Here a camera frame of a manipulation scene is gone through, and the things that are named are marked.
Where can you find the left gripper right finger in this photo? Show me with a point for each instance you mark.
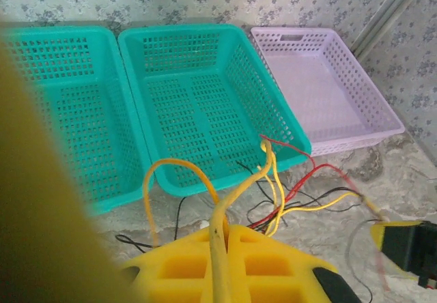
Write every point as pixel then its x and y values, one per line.
pixel 293 265

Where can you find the aluminium frame post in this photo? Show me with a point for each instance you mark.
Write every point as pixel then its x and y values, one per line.
pixel 385 19

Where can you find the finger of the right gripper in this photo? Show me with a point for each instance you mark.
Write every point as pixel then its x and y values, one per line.
pixel 377 234

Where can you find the small white scrap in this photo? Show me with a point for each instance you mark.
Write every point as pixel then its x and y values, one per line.
pixel 204 224

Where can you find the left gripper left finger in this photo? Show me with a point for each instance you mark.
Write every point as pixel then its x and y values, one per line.
pixel 153 265

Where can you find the lilac plastic basket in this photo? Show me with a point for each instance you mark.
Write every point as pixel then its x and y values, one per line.
pixel 324 88

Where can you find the teal plastic basket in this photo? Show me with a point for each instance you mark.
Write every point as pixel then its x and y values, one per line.
pixel 205 112
pixel 85 112

